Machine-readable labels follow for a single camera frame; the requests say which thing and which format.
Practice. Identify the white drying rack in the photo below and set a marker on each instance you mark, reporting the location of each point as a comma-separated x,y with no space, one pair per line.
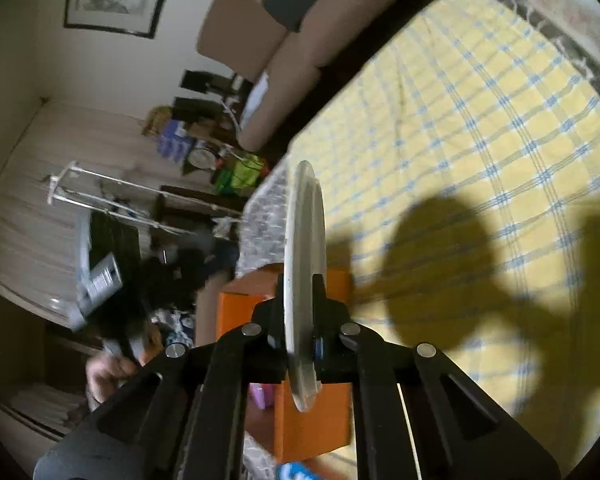
130,185

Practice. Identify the person's left hand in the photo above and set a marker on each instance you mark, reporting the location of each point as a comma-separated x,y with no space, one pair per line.
107,372

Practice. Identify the round floral plate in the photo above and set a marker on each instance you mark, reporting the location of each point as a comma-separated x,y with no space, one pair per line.
305,240

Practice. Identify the brown sofa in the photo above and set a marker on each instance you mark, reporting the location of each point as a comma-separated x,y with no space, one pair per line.
290,75

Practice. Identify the blue mat with white letters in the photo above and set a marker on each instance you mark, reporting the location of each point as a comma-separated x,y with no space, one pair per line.
297,472

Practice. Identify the white paper sheet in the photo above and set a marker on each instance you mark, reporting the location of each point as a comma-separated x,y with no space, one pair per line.
255,100

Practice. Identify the orange cardboard box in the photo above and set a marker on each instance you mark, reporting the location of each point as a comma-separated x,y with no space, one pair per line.
305,435

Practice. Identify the purple plastic object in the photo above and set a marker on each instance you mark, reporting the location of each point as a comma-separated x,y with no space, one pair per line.
262,396

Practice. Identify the desktop with pebble-patterned cover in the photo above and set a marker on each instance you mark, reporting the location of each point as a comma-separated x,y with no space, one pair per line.
262,230

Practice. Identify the green bag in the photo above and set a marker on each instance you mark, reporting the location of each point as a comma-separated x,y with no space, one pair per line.
240,175

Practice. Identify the blue boxes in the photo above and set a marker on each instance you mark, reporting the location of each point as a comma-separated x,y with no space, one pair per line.
174,140

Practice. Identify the tan sofa cushion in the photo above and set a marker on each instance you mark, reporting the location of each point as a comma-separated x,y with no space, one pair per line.
240,30

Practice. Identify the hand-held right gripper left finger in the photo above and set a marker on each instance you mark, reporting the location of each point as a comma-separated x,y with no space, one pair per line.
272,320

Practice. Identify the black speaker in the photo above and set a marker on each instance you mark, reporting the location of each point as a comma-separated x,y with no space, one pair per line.
195,109
196,80

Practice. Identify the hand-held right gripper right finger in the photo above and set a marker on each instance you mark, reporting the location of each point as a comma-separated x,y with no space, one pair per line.
330,320

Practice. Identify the yellow checked cloth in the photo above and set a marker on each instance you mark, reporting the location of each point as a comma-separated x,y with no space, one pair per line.
479,135

